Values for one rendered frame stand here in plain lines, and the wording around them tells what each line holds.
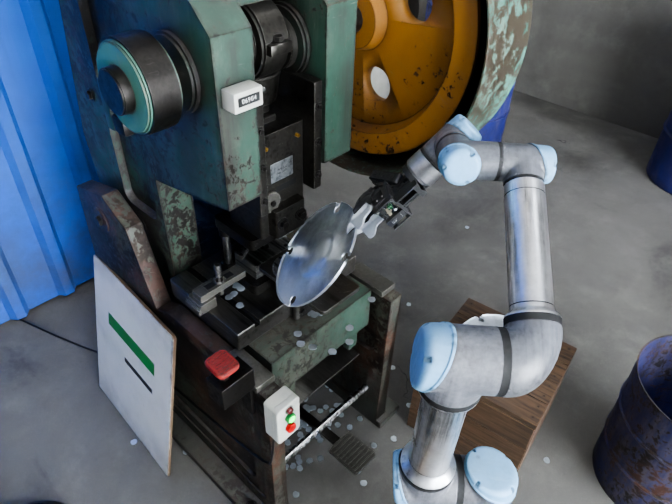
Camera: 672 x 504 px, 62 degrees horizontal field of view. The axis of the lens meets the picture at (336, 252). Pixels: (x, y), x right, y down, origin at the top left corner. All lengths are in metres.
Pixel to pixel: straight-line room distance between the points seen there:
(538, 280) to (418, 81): 0.67
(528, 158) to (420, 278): 1.64
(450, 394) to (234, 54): 0.72
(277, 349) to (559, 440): 1.18
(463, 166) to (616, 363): 1.66
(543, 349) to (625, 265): 2.18
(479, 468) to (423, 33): 0.99
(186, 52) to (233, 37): 0.10
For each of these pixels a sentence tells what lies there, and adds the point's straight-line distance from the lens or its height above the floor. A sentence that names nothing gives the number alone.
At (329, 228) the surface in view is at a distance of 1.39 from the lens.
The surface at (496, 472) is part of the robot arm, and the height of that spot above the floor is 0.68.
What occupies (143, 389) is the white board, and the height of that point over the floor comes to 0.26.
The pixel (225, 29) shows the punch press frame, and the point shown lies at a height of 1.44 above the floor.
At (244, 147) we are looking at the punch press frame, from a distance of 1.20.
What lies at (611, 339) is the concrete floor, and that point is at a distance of 2.69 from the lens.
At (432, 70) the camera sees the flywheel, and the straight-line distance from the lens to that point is 1.45.
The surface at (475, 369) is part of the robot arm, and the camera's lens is 0.93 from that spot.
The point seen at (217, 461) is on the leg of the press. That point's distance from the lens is 2.04.
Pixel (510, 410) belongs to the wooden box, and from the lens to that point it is 1.83.
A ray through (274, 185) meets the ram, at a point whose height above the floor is 1.03.
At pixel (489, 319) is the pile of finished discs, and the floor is 0.39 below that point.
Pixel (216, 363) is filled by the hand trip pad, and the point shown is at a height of 0.76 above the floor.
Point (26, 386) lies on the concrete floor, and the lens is 2.47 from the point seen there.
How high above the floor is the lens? 1.77
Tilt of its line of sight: 39 degrees down
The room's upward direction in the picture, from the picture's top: 2 degrees clockwise
